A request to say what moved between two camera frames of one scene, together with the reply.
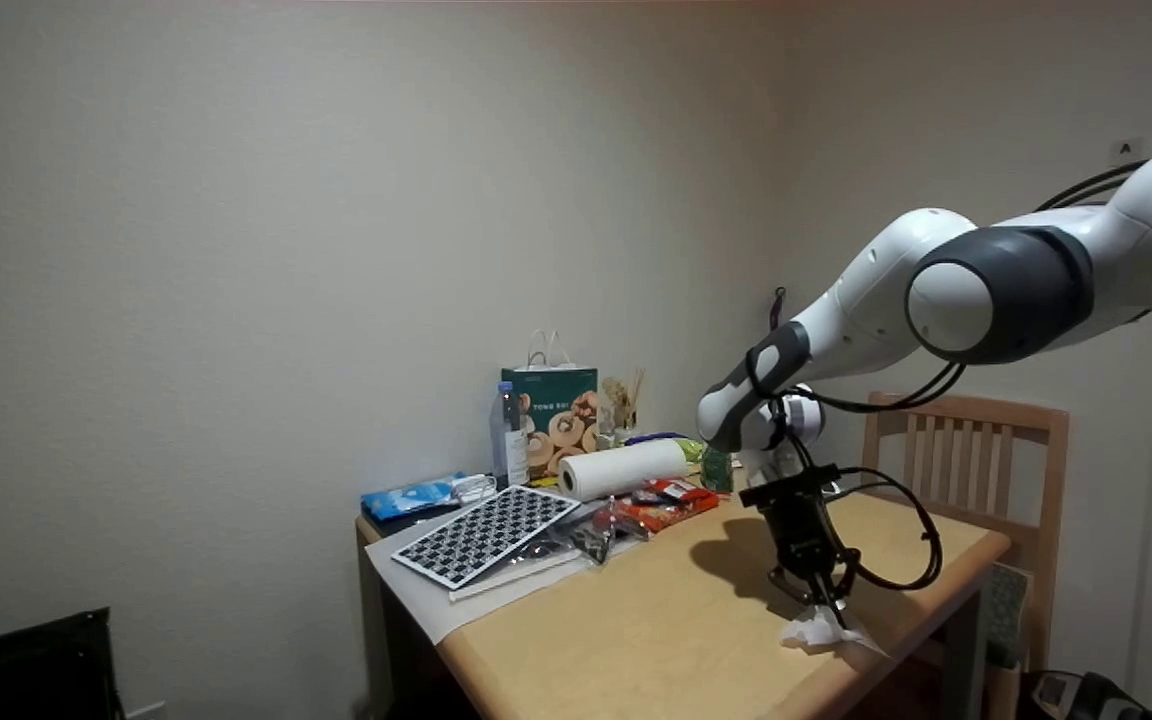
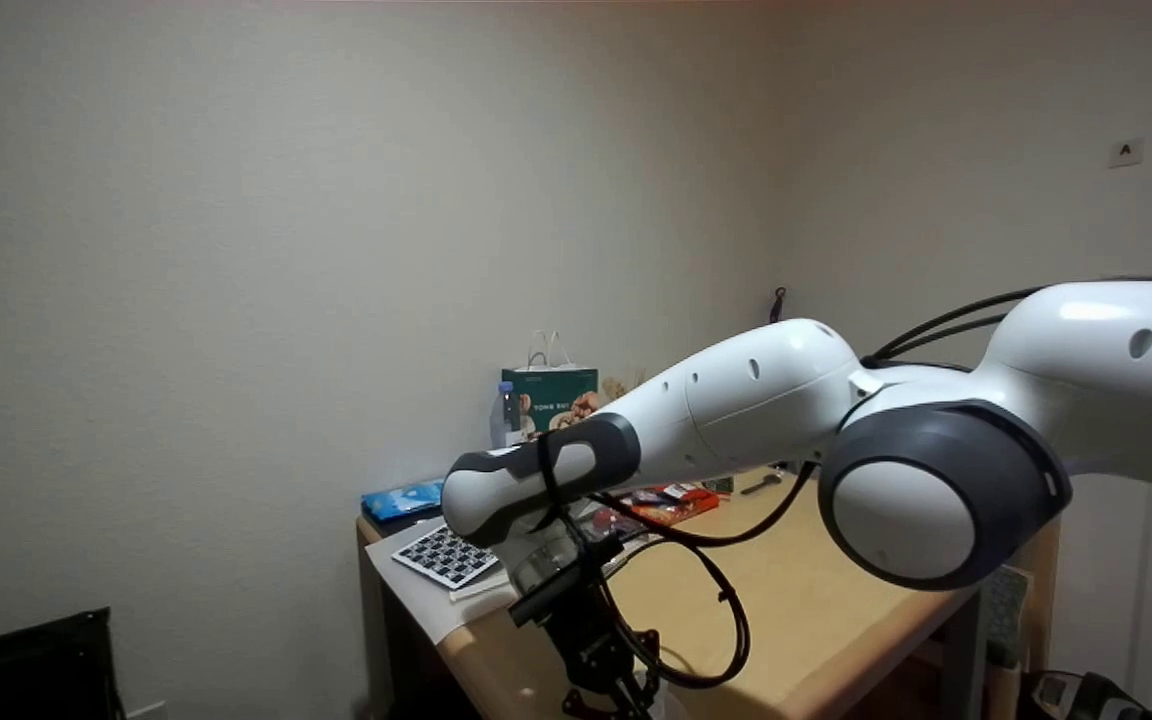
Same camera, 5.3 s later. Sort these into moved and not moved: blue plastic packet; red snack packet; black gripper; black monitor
Moved: black gripper
Not moved: black monitor; red snack packet; blue plastic packet
